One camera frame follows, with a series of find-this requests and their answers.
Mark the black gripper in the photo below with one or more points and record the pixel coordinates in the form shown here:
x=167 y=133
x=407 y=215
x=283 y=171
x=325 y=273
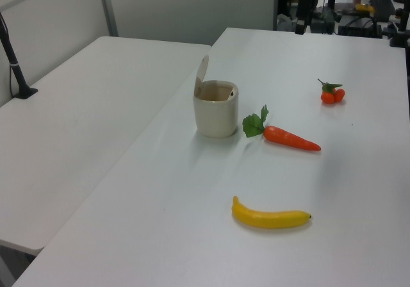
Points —
x=304 y=6

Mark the beige garbage bin with lid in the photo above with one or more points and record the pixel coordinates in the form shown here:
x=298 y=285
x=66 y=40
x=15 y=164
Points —
x=216 y=117

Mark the black equipment box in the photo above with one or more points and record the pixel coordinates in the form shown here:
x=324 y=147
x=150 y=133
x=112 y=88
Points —
x=355 y=26

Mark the small yellow object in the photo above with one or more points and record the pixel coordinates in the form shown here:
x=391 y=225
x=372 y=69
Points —
x=365 y=8

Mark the toy orange cluster with leaves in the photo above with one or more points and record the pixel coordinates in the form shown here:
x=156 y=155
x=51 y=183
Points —
x=328 y=97

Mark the black tripod clamp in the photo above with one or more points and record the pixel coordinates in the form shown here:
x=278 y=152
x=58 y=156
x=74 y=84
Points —
x=398 y=32

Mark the orange toy carrot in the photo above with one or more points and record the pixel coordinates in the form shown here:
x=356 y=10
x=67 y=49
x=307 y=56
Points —
x=288 y=138

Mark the yellow toy banana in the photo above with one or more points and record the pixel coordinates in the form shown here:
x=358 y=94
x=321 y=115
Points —
x=269 y=219

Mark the white side table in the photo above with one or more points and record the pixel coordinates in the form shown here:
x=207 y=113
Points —
x=80 y=123

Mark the grey partition post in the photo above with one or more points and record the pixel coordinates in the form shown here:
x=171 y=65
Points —
x=107 y=8

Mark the black camera pole with base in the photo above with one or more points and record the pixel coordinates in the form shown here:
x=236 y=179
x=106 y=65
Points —
x=14 y=66

